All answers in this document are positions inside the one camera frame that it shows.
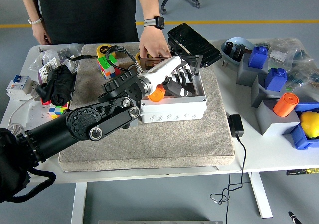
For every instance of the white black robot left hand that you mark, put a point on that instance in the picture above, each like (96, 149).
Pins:
(164, 67)

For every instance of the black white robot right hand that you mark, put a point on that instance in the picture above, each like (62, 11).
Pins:
(293, 217)

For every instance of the person's left hand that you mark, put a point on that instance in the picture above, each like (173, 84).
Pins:
(154, 43)

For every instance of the person's right hand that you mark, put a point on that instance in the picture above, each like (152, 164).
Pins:
(41, 33)

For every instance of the orange cylinder battery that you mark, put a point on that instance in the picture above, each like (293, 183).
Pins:
(285, 105)
(157, 95)

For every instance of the white junction box clear lid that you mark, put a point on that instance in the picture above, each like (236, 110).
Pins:
(174, 109)

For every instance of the person's left forearm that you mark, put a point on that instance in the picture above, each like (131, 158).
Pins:
(147, 2)

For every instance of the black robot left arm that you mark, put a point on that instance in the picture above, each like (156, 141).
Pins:
(82, 124)

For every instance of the person's right forearm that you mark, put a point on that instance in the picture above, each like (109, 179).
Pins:
(30, 2)

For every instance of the black wristwatch grey band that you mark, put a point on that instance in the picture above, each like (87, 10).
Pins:
(158, 22)

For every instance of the clear plastic bag with parts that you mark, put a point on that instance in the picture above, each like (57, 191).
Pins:
(62, 51)

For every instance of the black plastic case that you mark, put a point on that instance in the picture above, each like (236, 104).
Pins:
(197, 47)

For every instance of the white table leg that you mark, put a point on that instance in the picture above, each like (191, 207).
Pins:
(79, 204)
(261, 196)

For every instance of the white socket module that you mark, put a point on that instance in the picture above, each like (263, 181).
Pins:
(71, 66)

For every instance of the table control panel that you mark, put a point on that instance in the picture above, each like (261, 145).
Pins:
(302, 171)

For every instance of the person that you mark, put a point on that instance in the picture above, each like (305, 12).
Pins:
(87, 12)

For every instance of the Rubik's cube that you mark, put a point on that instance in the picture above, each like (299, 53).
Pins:
(57, 110)
(106, 66)

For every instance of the black rolled cloth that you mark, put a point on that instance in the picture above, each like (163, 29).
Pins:
(59, 84)

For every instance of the white blue circuit breaker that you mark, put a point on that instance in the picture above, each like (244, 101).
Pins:
(18, 85)

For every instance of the small black component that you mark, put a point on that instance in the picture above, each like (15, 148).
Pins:
(228, 46)
(238, 52)

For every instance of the small red object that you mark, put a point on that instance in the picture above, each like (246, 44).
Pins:
(45, 102)

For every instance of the light blue bowl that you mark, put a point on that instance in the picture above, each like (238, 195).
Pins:
(236, 41)

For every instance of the grey-brown mat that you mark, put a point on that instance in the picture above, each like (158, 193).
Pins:
(162, 144)

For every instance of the blue plastic bin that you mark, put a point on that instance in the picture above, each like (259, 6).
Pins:
(300, 139)

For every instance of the grey holder block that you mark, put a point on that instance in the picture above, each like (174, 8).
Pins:
(270, 122)
(245, 74)
(259, 94)

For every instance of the black power adapter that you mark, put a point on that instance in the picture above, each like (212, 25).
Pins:
(236, 125)

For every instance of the blue bottle-shaped block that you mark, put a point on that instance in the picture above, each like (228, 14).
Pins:
(275, 79)
(258, 58)

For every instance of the yellow lemon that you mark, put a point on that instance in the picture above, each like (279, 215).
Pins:
(310, 124)

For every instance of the clear plastic bags of parts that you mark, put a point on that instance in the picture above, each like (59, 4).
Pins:
(299, 57)

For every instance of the white purple switch module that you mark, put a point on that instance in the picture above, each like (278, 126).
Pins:
(46, 69)

